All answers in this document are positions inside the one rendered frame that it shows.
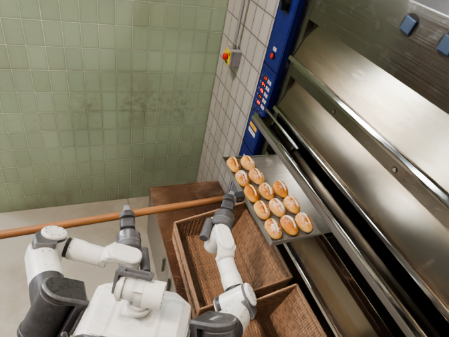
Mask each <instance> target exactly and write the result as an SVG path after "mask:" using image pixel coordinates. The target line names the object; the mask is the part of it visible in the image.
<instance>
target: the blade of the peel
mask: <svg viewBox="0 0 449 337"><path fill-rule="evenodd" d="M230 157H235V158H237V159H238V160H239V162H240V163H241V159H242V157H244V156H224V157H222V158H221V162H222V164H223V166H224V167H225V169H226V170H227V173H228V174H229V176H230V178H231V179H232V181H233V183H234V184H235V187H236V188H237V190H238V191H243V192H244V189H245V188H244V187H241V186H240V185H239V184H238V182H237V180H236V178H235V174H236V173H233V172H231V170H230V168H229V167H228V165H227V160H228V159H229V158H230ZM250 157H251V158H252V159H253V160H254V162H255V169H259V170H260V171H261V172H262V174H263V176H264V183H268V184H269V185H271V186H272V187H273V184H274V182H275V181H283V182H284V183H285V184H286V185H287V188H288V191H289V194H288V196H289V195H291V196H293V197H295V198H296V199H297V200H298V202H299V204H300V208H301V209H300V212H299V213H306V214H307V215H308V216H309V217H310V218H311V220H312V223H313V229H312V231H311V232H309V233H305V232H303V231H302V230H300V228H299V227H298V229H299V230H298V233H297V234H296V235H294V236H291V235H288V234H287V233H286V232H285V231H284V230H283V228H282V226H281V224H280V219H281V218H280V217H276V216H275V215H274V214H272V212H271V210H270V212H271V215H270V217H269V219H270V218H272V219H274V220H276V221H277V222H278V223H279V224H280V226H281V230H282V236H281V238H280V239H278V240H274V239H271V238H270V236H269V234H268V233H267V231H266V229H265V221H266V220H262V219H260V218H258V216H257V214H256V213H255V211H254V203H251V202H249V200H248V199H247V197H246V196H245V200H244V202H245V203H246V205H247V207H248V208H249V211H250V212H251V214H252V216H253V217H254V219H255V221H256V222H257V224H258V226H259V227H260V229H261V231H262V232H263V235H264V236H265V238H266V240H267V241H268V243H269V245H270V246H274V245H279V244H282V243H288V242H291V241H296V240H300V239H304V238H308V237H313V236H317V235H322V234H325V233H331V230H330V228H329V227H328V226H327V224H326V223H325V221H324V220H323V219H322V218H321V216H320V214H319V213H318V212H317V210H316V209H315V207H314V206H313V205H312V203H311V202H310V200H309V199H308V198H307V196H306V195H305V193H304V192H303V191H302V189H301V188H300V186H299V185H298V184H297V182H296V181H295V179H294V178H293V177H292V175H291V173H290V172H289V171H288V170H287V168H286V167H285V165H284V164H283V163H282V161H281V159H280V158H279V157H278V156H277V154H269V155H254V156H250ZM241 171H245V172H246V173H247V174H248V175H249V172H250V171H247V170H245V169H244V168H243V167H242V165H241ZM250 185H253V186H254V187H256V188H257V190H258V191H259V186H260V185H256V184H255V183H253V182H252V181H251V179H250ZM275 198H276V199H279V200H280V201H281V202H282V203H283V200H284V199H283V198H280V197H278V196H277V195H276V194H275ZM259 201H264V202H265V203H266V204H267V205H268V206H269V201H268V200H265V199H264V198H262V196H261V195H260V193H259ZM285 210H286V208H285ZM285 215H289V216H291V217H292V218H294V220H295V217H296V215H297V214H292V213H290V212H288V210H286V214H285Z"/></svg>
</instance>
